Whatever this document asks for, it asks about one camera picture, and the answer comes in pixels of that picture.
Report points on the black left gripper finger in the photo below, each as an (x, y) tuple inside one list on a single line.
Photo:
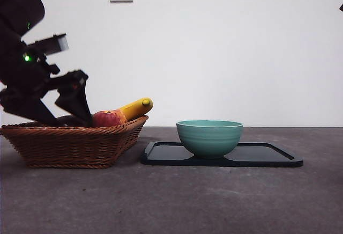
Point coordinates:
[(76, 97), (37, 110)]

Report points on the teal ribbed bowl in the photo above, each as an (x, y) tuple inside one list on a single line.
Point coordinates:
[(209, 142)]

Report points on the red apple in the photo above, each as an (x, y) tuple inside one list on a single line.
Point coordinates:
[(107, 120)]

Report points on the brown wicker basket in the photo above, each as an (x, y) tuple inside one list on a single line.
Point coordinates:
[(67, 148)]

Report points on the yellow banana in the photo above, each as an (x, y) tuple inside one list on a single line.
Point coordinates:
[(134, 109)]

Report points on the dark rectangular tray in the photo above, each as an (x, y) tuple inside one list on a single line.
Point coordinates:
[(254, 154)]

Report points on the pale grey left wrist camera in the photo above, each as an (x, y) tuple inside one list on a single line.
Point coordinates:
[(53, 44)]

